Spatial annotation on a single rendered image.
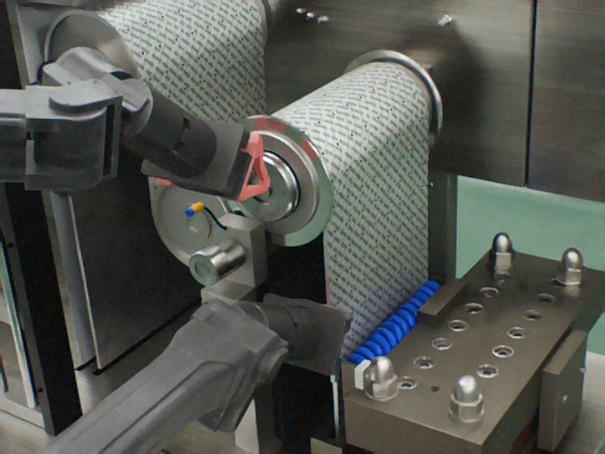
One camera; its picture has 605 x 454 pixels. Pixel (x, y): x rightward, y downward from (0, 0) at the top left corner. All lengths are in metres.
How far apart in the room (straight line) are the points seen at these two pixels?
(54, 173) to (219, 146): 0.17
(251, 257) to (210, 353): 0.25
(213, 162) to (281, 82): 0.51
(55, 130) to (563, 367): 0.64
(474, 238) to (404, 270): 2.45
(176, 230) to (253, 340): 0.34
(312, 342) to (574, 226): 2.84
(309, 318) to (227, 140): 0.21
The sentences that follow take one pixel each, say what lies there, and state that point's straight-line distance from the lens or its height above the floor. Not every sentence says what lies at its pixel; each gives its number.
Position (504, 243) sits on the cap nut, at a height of 1.06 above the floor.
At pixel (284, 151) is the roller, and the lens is 1.01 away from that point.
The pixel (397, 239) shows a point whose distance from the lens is 1.19.
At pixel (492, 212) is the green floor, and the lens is 3.87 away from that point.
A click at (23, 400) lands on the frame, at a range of 1.34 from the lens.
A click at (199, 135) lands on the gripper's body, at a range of 0.90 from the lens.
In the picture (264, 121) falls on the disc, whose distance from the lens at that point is 1.02.
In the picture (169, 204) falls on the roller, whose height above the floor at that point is 1.19.
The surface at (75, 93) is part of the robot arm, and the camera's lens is 0.83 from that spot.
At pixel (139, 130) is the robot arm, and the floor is 1.38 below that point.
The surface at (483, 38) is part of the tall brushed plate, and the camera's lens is 1.24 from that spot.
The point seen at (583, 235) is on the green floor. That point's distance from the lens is 3.73.
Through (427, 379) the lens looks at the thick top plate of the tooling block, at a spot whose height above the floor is 1.03.
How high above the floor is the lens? 1.67
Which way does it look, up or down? 26 degrees down
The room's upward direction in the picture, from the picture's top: 3 degrees counter-clockwise
